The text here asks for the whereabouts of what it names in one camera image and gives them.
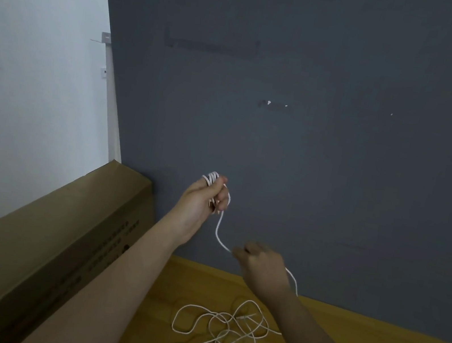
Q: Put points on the person's left hand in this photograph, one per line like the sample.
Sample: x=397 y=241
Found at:
x=192 y=208

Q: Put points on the small grey wall bracket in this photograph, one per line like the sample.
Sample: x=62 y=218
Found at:
x=106 y=37

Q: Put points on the person's right hand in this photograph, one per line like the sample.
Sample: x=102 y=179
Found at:
x=265 y=271

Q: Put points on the white wall switch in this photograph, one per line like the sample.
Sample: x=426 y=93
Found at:
x=103 y=73

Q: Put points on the plain brown cardboard box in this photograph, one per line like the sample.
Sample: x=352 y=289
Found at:
x=22 y=256

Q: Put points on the person's left forearm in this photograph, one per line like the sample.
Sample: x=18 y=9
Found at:
x=91 y=307

